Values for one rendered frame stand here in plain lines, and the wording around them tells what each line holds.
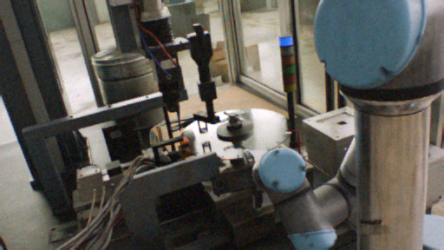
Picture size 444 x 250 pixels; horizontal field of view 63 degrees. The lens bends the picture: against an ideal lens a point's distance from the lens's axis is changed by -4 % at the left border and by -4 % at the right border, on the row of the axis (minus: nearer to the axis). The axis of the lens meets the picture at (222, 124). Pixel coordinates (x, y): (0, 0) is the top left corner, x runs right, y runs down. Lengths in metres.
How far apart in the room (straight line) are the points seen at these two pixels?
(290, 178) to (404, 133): 0.25
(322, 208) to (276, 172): 0.11
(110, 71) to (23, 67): 0.37
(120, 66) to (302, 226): 1.14
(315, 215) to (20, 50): 1.10
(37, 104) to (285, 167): 1.03
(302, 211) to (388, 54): 0.36
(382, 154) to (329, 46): 0.13
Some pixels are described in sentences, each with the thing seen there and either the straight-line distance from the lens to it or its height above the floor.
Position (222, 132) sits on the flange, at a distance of 1.08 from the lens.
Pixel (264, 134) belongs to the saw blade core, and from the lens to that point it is 1.06.
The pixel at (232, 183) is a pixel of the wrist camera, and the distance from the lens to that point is 0.82.
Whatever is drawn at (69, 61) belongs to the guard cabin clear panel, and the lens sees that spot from 2.04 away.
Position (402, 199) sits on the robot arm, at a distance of 0.48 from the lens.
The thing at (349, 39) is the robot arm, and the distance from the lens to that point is 0.40.
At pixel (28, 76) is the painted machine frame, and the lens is 1.44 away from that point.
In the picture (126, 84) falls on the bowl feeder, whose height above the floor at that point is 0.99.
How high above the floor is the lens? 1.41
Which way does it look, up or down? 24 degrees down
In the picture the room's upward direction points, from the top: 9 degrees counter-clockwise
